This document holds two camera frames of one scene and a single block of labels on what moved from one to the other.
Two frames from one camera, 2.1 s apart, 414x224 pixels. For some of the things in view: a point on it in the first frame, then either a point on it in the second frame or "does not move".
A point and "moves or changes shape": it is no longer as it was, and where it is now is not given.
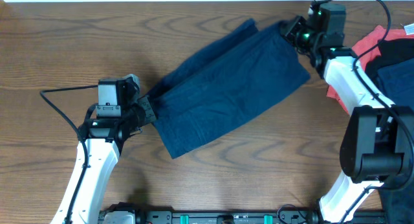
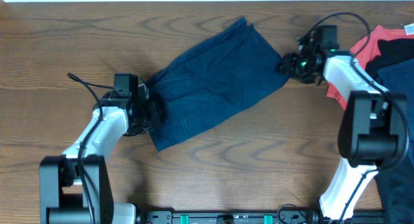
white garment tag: x=409 y=29 does not move
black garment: x=393 y=52 does not move
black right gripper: x=290 y=33 to x=288 y=63
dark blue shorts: x=238 y=72 moves or changes shape
